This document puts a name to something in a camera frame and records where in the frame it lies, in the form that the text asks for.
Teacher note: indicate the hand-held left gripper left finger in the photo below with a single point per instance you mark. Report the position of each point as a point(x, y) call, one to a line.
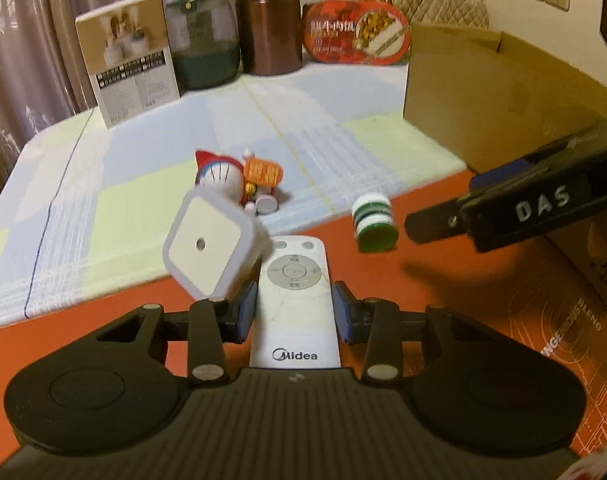
point(247, 312)

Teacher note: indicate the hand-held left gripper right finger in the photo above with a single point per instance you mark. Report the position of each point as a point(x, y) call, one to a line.
point(342, 312)

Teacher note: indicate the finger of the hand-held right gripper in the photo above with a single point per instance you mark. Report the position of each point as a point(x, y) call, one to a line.
point(503, 172)
point(433, 222)

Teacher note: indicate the white remote control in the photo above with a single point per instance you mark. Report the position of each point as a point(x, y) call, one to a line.
point(296, 310)

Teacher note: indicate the large cardboard box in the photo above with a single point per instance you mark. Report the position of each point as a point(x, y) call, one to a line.
point(483, 95)

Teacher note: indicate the green white small bottle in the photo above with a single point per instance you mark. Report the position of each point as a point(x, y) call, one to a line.
point(376, 222)

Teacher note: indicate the white square night light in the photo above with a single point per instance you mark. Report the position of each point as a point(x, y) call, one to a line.
point(208, 245)

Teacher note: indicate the red printed table mat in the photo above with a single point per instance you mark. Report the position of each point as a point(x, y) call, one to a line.
point(483, 290)

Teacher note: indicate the small printed cardboard box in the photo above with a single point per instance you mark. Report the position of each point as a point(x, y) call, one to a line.
point(598, 265)

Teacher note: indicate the red white cat figurine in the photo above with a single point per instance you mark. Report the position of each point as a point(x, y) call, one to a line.
point(223, 175)

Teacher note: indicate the beige quilted chair cushion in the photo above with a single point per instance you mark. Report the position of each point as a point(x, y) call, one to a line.
point(433, 0)

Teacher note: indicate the pastel checkered table mat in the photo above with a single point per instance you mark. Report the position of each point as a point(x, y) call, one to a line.
point(133, 160)

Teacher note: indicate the red instant meal bowl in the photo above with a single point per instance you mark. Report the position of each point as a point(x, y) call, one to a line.
point(353, 32)

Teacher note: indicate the brown cylindrical canister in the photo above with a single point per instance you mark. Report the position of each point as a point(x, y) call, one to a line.
point(268, 20)

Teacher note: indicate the dark green glass jar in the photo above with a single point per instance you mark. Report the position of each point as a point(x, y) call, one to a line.
point(203, 45)

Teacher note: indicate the white product box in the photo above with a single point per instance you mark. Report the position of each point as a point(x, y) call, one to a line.
point(128, 65)

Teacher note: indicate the white red paper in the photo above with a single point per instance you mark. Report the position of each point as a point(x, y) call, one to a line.
point(598, 467)

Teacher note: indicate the patterned curtain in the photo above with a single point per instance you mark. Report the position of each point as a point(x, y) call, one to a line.
point(33, 60)

